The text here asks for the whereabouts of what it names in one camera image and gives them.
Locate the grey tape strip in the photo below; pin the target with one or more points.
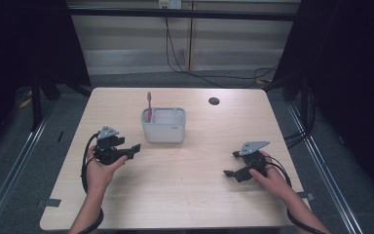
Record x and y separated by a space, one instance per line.
50 202
306 195

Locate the pink toothbrush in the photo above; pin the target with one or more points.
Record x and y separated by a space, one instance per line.
149 109

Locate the yellow floor marker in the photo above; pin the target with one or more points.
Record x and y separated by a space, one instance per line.
25 103

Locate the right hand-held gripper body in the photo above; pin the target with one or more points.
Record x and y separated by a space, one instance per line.
255 161

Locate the grey toothbrush holder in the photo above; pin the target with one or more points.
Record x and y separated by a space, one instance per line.
165 130

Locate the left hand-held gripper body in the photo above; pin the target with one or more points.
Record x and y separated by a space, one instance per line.
107 152

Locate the dark curtain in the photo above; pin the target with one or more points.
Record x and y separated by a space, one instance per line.
22 48
354 81

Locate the black metal stand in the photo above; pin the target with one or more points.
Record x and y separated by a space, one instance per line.
36 104

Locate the white wall socket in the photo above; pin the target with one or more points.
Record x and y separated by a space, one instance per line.
170 4

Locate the black horizontal frame bar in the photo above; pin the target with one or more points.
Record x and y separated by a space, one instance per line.
181 14

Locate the person's left hand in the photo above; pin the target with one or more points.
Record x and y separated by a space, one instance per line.
99 177

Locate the round black table grommet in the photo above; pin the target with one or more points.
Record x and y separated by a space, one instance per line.
214 101

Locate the metal floor rail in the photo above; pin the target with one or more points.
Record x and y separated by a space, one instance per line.
324 169
16 165

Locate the person's right hand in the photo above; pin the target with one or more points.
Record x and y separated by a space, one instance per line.
274 183

